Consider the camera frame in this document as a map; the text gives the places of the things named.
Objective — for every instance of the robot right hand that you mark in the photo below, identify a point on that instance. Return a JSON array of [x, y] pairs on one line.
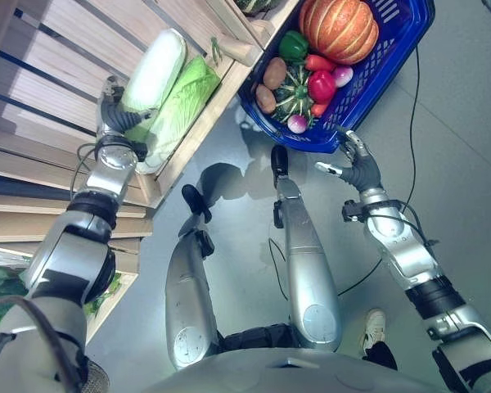
[[364, 167]]

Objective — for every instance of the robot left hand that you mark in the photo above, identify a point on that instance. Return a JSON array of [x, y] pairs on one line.
[[116, 115]]

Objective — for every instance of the white napa cabbage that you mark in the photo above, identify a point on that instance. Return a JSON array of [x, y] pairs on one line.
[[153, 75]]

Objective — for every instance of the robot left silver arm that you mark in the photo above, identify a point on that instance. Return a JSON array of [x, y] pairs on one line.
[[71, 254]]

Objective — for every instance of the robot right silver arm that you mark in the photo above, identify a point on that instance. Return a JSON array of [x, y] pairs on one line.
[[417, 262]]

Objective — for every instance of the blue plastic shopping basket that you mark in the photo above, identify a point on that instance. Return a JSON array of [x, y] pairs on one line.
[[378, 78]]

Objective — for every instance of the green leafy vegetables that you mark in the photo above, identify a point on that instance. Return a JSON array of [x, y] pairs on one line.
[[8, 292]]

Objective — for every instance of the green leafy napa cabbage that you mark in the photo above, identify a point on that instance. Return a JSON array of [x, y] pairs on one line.
[[180, 104]]

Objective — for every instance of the wooden crate shelf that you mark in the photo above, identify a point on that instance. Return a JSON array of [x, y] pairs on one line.
[[45, 102]]

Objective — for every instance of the small orange red pepper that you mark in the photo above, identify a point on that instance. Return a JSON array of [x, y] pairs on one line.
[[319, 109]]

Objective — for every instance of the purple white turnip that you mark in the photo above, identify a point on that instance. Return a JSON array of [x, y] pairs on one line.
[[343, 75], [297, 123]]

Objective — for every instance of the red bell pepper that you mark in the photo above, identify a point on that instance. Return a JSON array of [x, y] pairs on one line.
[[321, 86]]

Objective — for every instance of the dark green striped squash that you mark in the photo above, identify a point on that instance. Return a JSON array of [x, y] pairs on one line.
[[294, 95]]

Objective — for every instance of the robot right silver leg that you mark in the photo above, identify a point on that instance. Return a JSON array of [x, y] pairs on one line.
[[304, 262]]

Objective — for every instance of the robot silver leg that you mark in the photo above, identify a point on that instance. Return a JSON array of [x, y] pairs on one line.
[[304, 262], [190, 286]]

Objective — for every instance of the red chili pepper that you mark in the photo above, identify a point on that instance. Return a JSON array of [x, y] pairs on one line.
[[319, 63]]

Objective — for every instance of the brown potato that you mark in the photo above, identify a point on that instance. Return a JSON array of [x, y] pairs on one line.
[[274, 73], [265, 98]]

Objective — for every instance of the large orange pumpkin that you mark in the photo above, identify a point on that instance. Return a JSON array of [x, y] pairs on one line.
[[339, 29]]

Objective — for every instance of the green bell pepper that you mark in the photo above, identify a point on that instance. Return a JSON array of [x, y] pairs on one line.
[[293, 45]]

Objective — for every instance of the person's white shoe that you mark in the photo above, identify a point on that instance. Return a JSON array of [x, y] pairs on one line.
[[372, 329]]

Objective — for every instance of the green striped melon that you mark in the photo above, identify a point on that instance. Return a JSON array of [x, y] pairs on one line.
[[255, 5]]

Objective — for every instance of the robot left silver leg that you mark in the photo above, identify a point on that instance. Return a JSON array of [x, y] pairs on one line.
[[190, 286]]

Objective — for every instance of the robot silver torso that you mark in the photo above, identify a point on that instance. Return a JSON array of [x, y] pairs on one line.
[[270, 370]]

